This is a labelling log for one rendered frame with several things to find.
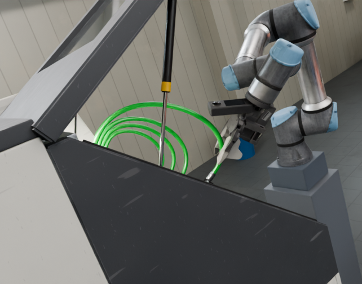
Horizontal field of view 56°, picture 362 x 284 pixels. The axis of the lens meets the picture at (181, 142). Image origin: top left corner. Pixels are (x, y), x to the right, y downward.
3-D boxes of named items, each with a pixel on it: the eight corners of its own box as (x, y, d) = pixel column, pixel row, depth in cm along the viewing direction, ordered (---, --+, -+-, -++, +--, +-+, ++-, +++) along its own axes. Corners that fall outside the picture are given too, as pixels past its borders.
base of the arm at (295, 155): (289, 151, 162) (284, 132, 160) (319, 152, 150) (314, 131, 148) (271, 165, 154) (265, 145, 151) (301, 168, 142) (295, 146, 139)
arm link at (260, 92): (259, 82, 84) (251, 72, 91) (249, 98, 86) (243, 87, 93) (284, 94, 86) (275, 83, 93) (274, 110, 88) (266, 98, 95)
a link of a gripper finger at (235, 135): (230, 154, 91) (245, 124, 89) (225, 152, 91) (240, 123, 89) (225, 149, 96) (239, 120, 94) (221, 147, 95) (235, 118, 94)
